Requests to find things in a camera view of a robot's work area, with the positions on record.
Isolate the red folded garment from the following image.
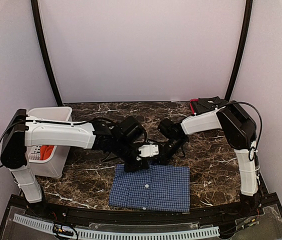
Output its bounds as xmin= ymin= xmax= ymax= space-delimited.
xmin=189 ymin=98 xmax=199 ymax=115

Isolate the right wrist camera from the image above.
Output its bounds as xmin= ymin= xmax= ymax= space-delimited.
xmin=157 ymin=118 xmax=183 ymax=139

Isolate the black frame post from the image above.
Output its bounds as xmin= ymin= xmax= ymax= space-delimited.
xmin=224 ymin=0 xmax=253 ymax=101
xmin=30 ymin=0 xmax=63 ymax=107

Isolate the white plastic laundry basket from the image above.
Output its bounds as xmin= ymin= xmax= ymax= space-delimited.
xmin=27 ymin=106 xmax=73 ymax=179

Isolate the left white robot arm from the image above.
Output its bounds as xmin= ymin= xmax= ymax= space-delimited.
xmin=0 ymin=109 xmax=159 ymax=218

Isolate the blue checked shirt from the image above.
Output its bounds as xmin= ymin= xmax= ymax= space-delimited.
xmin=108 ymin=164 xmax=191 ymax=213

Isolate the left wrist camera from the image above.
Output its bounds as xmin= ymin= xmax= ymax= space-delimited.
xmin=111 ymin=116 xmax=159 ymax=161

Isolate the white slotted cable duct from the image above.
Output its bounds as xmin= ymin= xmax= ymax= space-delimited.
xmin=13 ymin=213 xmax=220 ymax=240

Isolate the right black frame post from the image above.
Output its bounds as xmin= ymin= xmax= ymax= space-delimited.
xmin=224 ymin=0 xmax=253 ymax=101

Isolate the left black frame post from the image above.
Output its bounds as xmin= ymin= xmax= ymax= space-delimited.
xmin=30 ymin=0 xmax=63 ymax=107

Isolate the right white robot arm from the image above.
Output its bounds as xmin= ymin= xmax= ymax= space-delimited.
xmin=157 ymin=101 xmax=263 ymax=197

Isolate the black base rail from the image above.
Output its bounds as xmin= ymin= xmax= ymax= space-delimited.
xmin=7 ymin=193 xmax=282 ymax=232

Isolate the orange garment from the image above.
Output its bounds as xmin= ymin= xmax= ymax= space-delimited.
xmin=40 ymin=145 xmax=54 ymax=161

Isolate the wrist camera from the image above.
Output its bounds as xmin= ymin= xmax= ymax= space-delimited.
xmin=111 ymin=116 xmax=159 ymax=161
xmin=157 ymin=118 xmax=183 ymax=139

